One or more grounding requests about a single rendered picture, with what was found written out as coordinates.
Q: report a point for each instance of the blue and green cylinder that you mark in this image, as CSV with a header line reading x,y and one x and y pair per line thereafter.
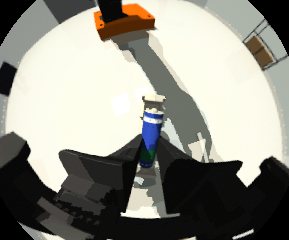
x,y
151,132

